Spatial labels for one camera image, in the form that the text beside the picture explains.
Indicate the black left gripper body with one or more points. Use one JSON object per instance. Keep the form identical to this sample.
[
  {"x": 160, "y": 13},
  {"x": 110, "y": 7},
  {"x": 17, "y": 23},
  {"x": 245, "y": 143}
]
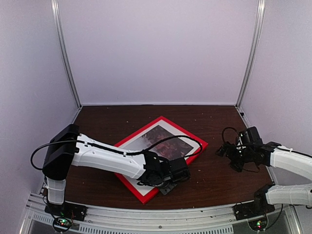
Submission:
[{"x": 166, "y": 190}]

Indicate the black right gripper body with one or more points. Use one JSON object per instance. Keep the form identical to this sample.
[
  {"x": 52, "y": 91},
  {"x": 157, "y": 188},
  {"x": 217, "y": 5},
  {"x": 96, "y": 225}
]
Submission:
[{"x": 238, "y": 158}]

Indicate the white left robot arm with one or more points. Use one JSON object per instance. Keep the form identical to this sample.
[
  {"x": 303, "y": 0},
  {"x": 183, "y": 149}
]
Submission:
[{"x": 71, "y": 148}]

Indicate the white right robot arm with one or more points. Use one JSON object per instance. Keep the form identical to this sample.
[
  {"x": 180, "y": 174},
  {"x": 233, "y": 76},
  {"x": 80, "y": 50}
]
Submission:
[{"x": 294, "y": 162}]

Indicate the right controller board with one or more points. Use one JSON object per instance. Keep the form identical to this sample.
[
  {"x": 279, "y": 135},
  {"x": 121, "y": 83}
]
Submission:
[{"x": 258, "y": 225}]

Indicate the controller board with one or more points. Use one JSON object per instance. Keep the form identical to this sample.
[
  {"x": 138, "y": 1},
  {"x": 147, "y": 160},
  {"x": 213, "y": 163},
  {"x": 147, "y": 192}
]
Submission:
[
  {"x": 61, "y": 224},
  {"x": 258, "y": 225}
]

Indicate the left controller board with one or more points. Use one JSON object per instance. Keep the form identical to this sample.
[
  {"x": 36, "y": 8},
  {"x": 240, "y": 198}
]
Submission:
[{"x": 61, "y": 224}]

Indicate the photo in frame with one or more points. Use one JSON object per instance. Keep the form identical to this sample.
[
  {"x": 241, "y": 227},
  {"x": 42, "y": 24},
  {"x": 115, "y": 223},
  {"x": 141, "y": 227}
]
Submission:
[{"x": 170, "y": 149}]

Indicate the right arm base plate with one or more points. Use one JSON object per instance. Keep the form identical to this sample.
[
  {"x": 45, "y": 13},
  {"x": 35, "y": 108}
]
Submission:
[{"x": 249, "y": 210}]

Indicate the aluminium front rail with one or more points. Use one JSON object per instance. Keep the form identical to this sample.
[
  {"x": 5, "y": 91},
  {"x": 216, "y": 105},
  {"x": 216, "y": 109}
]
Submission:
[{"x": 212, "y": 220}]

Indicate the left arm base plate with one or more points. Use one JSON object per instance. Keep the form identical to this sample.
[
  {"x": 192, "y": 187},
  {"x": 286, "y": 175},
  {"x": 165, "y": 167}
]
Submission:
[{"x": 67, "y": 210}]

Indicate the right aluminium corner post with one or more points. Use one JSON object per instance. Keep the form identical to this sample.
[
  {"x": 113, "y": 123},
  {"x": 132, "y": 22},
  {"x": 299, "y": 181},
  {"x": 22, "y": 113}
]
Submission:
[{"x": 259, "y": 19}]

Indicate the aluminium corner post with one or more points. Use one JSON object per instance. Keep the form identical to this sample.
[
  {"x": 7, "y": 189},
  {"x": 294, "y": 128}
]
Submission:
[
  {"x": 64, "y": 54},
  {"x": 259, "y": 19}
]

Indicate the left aluminium corner post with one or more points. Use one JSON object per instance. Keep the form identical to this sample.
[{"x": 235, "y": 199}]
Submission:
[{"x": 64, "y": 54}]

